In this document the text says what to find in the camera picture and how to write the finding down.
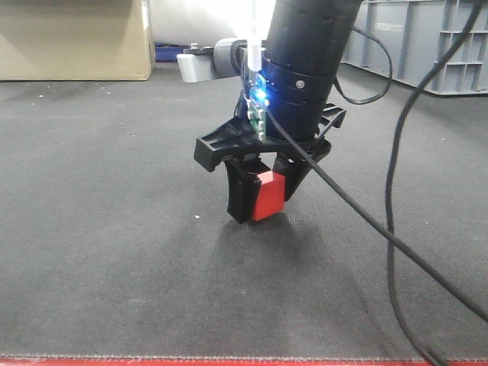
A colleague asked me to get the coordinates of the grey plastic crate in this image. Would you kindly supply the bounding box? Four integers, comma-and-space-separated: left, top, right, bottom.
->
342, 1, 487, 96

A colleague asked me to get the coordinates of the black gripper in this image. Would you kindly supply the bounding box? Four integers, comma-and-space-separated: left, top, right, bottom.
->
194, 57, 345, 224

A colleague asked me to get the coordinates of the red magnetic cube block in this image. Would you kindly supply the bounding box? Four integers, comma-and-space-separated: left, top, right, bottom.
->
252, 171, 285, 221

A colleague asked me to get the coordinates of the white usb plug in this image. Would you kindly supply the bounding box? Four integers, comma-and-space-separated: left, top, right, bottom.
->
247, 0, 262, 72

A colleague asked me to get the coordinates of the red glossy table edge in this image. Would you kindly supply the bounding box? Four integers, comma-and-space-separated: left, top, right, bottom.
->
0, 356, 488, 366

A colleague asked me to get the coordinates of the grey white device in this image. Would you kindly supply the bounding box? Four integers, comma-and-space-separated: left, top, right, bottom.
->
177, 38, 247, 83

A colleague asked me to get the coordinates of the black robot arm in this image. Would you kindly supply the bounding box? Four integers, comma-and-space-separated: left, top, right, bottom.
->
194, 1, 361, 223

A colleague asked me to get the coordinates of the green circuit board blue LED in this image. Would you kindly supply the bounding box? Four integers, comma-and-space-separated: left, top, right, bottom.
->
244, 69, 269, 142

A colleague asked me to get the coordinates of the beige cardboard box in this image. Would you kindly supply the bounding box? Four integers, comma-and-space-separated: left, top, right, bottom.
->
1, 1, 154, 81

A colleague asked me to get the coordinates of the black braided cable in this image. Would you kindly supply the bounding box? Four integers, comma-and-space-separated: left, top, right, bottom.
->
266, 0, 488, 366

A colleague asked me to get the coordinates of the thin black cable loop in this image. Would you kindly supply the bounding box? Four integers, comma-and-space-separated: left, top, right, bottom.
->
332, 26, 393, 105

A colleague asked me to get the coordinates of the dark grey fabric mat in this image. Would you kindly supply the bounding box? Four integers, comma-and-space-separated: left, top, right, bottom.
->
1, 65, 487, 359

